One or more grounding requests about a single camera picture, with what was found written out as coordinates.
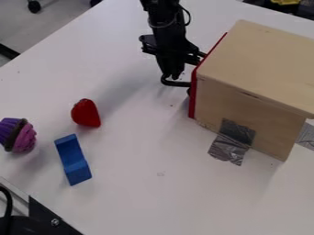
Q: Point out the purple toy cupcake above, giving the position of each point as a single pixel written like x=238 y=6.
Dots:
x=18 y=136

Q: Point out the black clamp mount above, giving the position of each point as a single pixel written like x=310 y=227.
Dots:
x=28 y=221

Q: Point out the black chair wheel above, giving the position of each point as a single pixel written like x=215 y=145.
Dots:
x=34 y=5

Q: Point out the drawer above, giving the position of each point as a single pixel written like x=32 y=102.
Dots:
x=192 y=101

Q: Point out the blue block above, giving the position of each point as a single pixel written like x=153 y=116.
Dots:
x=73 y=160

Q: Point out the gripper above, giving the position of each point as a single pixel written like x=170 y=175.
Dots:
x=169 y=49

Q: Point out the cabinet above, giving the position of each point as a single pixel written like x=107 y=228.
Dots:
x=253 y=76

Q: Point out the red toy strawberry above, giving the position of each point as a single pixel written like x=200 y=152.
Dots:
x=86 y=114

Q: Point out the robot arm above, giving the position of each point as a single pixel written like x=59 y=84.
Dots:
x=163 y=15

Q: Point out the grey tape piece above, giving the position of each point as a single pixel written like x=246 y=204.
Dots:
x=233 y=140
x=306 y=136

